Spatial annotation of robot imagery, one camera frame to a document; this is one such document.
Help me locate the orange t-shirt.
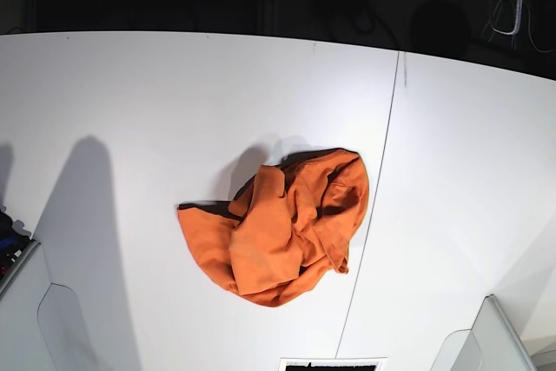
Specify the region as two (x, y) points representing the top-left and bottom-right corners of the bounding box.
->
(177, 149), (370, 308)

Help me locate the white black calibration card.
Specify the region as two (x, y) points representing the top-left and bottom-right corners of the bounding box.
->
(278, 358), (388, 371)

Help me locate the clutter bin left edge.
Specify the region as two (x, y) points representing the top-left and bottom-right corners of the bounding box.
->
(0, 206), (31, 280)

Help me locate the grey panel bottom right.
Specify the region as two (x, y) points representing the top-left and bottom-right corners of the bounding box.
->
(431, 295), (536, 371)

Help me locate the grey panel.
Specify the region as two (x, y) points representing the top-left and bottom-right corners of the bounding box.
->
(431, 295), (536, 371)
(1, 242), (96, 370)

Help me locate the grey panel bottom left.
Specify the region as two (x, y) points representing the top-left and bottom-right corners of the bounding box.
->
(1, 242), (96, 370)

